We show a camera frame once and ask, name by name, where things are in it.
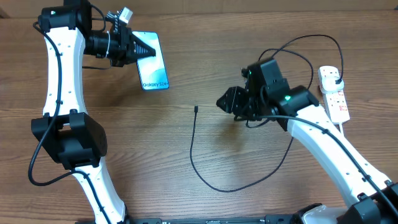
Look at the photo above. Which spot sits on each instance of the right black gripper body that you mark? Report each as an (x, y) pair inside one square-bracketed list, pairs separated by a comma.
[(249, 107)]

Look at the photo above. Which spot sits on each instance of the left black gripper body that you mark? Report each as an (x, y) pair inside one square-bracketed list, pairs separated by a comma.
[(120, 46)]

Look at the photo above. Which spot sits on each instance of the blue Galaxy smartphone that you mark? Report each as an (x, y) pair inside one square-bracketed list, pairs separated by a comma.
[(152, 71)]

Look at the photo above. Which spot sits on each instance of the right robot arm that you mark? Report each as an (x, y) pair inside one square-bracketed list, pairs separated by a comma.
[(369, 195)]

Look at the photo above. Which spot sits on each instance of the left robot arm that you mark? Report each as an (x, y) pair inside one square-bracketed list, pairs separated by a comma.
[(68, 134)]

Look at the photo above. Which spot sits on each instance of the white charger plug adapter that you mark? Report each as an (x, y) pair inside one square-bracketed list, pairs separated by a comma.
[(329, 85)]

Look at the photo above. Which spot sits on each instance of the white power strip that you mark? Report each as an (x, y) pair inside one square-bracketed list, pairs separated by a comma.
[(335, 103)]

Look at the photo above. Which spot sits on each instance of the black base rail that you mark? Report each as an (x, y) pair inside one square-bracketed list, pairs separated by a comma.
[(211, 221)]

